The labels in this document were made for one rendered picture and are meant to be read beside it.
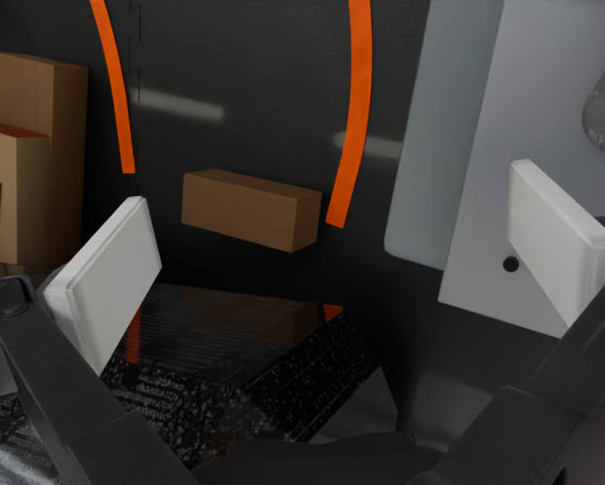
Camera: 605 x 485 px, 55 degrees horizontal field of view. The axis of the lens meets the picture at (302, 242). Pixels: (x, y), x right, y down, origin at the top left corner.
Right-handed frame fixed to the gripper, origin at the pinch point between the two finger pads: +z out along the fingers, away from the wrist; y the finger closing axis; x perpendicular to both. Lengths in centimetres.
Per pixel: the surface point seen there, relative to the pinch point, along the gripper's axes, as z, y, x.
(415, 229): 18.7, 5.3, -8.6
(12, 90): 137, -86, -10
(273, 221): 96, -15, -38
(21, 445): 41, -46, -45
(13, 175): 120, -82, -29
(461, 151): 18.6, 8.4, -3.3
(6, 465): 39, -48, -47
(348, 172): 103, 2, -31
